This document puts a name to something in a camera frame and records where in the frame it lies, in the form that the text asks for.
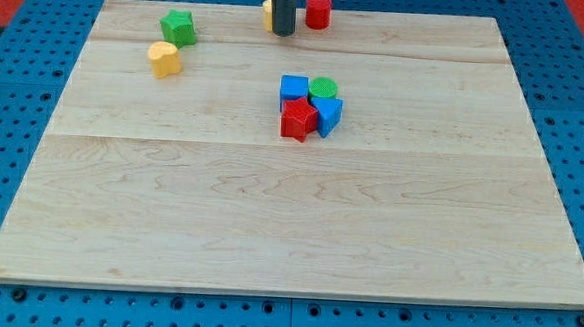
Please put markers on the yellow heart block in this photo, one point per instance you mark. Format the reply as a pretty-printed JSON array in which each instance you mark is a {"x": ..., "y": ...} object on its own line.
[{"x": 164, "y": 59}]

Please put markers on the red star block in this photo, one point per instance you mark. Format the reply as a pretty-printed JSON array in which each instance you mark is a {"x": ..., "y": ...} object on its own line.
[{"x": 298, "y": 119}]

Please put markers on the blue triangle block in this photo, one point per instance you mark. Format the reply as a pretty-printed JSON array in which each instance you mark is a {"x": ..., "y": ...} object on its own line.
[{"x": 329, "y": 113}]

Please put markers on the blue cube block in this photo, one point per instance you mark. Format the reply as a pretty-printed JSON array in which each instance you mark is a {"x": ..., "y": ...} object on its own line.
[{"x": 292, "y": 88}]

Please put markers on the green cylinder block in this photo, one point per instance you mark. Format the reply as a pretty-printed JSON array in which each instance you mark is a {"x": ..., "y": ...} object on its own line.
[{"x": 323, "y": 87}]

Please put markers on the light wooden board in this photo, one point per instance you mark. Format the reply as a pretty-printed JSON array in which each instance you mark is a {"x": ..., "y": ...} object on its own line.
[{"x": 433, "y": 188}]

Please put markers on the red cylinder block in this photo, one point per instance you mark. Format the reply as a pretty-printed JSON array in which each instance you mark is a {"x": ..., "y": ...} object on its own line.
[{"x": 318, "y": 13}]

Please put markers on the yellow block behind rod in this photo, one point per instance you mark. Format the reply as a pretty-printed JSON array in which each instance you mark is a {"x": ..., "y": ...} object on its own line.
[{"x": 267, "y": 15}]

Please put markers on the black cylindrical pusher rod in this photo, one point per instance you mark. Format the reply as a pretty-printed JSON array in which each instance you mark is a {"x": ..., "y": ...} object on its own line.
[{"x": 283, "y": 17}]

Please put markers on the green star block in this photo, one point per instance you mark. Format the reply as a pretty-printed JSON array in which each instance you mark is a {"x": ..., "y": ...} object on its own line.
[{"x": 178, "y": 28}]

